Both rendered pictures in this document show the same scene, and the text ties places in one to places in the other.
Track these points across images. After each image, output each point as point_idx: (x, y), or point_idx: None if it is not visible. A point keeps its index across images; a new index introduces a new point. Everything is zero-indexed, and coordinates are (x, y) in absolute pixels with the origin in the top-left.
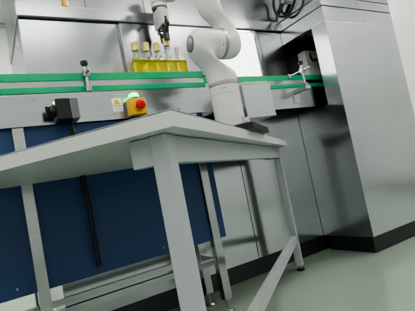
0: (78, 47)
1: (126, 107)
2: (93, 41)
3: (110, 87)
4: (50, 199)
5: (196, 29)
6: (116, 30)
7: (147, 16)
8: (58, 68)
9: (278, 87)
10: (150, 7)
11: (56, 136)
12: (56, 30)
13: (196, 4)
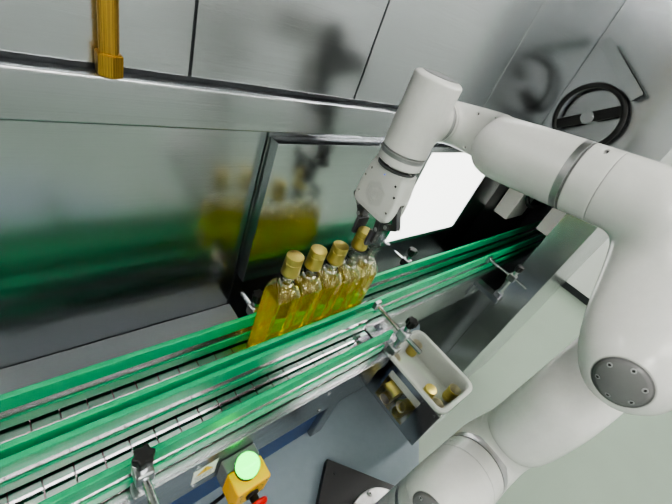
0: (130, 203)
1: (224, 478)
2: (185, 182)
3: (201, 445)
4: None
5: (464, 501)
6: (261, 149)
7: (354, 120)
8: (54, 268)
9: (465, 276)
10: (383, 153)
11: None
12: (55, 157)
13: (506, 429)
